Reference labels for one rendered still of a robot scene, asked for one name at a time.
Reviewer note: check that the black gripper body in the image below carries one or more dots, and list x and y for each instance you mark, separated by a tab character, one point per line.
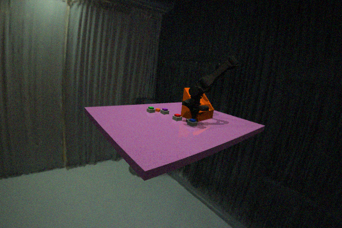
200	107

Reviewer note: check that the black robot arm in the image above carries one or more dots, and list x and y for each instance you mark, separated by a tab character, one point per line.
205	84

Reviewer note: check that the green button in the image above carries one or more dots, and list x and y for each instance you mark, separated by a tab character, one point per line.
150	110

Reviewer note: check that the red button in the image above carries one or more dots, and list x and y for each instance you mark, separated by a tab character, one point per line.
177	117

